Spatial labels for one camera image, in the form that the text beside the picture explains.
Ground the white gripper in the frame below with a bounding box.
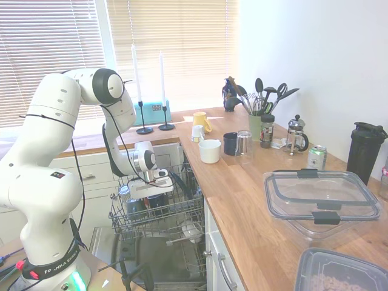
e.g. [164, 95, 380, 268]
[129, 169, 176, 201]

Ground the plain navy mug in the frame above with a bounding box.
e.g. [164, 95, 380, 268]
[147, 193, 167, 211]

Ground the grey mug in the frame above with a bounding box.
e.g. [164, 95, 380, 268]
[125, 197, 144, 221]

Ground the built-in dishwasher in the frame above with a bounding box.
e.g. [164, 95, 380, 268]
[89, 142, 210, 291]

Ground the yellow mug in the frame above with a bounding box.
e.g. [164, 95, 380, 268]
[193, 111, 213, 135]

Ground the navy printed mug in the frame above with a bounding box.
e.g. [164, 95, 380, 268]
[223, 132, 239, 156]

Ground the clear ribbed drinking glass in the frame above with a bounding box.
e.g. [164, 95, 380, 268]
[117, 184, 132, 210]

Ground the dark dinner plate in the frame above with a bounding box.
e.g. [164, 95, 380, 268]
[169, 171, 192, 202]

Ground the white bowl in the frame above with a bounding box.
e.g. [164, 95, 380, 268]
[181, 222, 204, 244]

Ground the black candle holder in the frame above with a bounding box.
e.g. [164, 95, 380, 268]
[158, 105, 176, 132]
[135, 101, 153, 135]

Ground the plain white cup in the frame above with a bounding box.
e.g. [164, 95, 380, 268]
[198, 139, 222, 165]

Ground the small white patterned cup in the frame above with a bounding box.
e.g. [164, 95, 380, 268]
[190, 124, 206, 143]

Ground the teal metal bread box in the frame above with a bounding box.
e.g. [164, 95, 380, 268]
[133, 99, 172, 127]

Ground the clear tumbler glass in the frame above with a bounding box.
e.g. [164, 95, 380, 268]
[234, 130, 254, 165]

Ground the tall white taper candle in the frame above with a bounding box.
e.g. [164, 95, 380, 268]
[130, 44, 143, 102]

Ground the green utensil holder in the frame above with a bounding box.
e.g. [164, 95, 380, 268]
[248, 113, 265, 142]

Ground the dark blue floral vase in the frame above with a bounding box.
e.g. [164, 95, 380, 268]
[222, 78, 241, 113]

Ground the brown spice jar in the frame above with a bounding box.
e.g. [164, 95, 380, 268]
[259, 114, 276, 149]

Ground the wooden spoon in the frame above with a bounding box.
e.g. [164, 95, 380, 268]
[227, 76, 253, 115]

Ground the metal whisk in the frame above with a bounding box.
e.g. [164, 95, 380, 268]
[241, 93, 262, 116]

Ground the cream window blind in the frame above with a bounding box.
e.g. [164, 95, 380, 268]
[0, 0, 107, 129]
[105, 0, 239, 115]

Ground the glass steel French press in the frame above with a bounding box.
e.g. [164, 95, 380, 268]
[283, 114, 310, 156]

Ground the white green drink can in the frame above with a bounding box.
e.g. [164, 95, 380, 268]
[307, 144, 329, 171]

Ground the black pointed spatula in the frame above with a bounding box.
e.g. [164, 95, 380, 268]
[272, 87, 301, 113]

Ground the clear lidded plastic container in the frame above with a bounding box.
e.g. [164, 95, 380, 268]
[263, 168, 381, 241]

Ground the plastic container with food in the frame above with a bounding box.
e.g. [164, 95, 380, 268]
[293, 247, 388, 291]

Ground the black shaker bottle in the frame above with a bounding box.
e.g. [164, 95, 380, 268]
[346, 121, 388, 186]

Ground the pink lidded clear bottle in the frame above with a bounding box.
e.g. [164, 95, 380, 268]
[377, 166, 388, 199]

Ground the grey wire dishwasher rack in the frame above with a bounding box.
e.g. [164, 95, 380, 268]
[108, 163, 205, 236]

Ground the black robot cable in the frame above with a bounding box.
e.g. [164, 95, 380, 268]
[18, 77, 157, 252]

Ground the lower wire dishwasher rack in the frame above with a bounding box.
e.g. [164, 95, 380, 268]
[166, 212, 207, 274]

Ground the black camera stand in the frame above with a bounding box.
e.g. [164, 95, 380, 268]
[98, 247, 156, 291]

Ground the metal drawer handle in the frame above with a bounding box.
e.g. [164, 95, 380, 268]
[217, 253, 238, 290]

